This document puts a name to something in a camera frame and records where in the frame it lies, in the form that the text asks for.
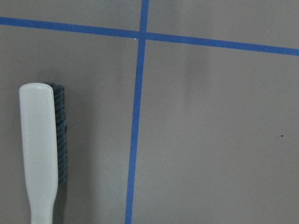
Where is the beige brush with black bristles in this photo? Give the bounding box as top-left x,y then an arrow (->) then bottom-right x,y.
19,83 -> 67,224

